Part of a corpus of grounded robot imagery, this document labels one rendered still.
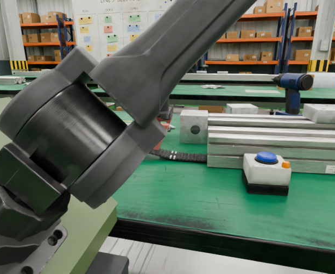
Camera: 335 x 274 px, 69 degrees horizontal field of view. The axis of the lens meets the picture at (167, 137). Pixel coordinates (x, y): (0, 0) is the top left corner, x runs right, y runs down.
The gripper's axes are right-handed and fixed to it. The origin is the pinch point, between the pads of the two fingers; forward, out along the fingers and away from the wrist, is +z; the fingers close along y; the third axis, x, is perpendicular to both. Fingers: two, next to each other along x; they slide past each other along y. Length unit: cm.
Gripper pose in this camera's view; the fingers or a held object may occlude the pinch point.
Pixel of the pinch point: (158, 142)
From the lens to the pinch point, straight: 68.3
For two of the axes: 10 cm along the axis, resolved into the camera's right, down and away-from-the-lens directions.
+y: 1.1, -2.7, 9.6
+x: -9.9, -0.4, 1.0
